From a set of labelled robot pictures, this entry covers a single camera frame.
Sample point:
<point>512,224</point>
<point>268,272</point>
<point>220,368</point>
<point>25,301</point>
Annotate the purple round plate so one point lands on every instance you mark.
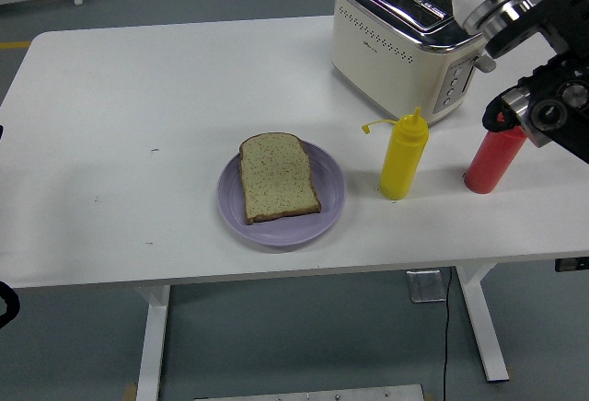
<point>285,231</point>

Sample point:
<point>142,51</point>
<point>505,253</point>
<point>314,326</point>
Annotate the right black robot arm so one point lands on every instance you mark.
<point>552,111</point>

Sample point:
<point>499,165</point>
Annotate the grey metal base plate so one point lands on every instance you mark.
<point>308,394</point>

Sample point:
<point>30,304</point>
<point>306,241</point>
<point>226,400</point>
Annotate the brown-crusted bread slice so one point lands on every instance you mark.
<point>276,175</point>

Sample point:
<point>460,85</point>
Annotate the white table leg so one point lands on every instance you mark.
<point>483,327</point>
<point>154,350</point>

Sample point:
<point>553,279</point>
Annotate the yellow squeeze bottle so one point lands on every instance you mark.
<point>400,162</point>

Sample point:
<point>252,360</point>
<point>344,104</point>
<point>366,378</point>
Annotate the black table control panel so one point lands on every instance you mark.
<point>570,265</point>

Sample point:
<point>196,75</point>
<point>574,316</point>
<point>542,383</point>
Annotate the red squeeze bottle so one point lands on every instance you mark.
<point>490,166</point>

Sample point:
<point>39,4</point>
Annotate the small silver floor box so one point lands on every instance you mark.
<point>427,286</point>

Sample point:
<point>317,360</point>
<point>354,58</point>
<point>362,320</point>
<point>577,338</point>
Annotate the cream and chrome toaster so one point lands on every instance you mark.
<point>382,65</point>

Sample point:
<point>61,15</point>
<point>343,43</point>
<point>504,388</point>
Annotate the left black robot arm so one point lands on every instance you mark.
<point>15,304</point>

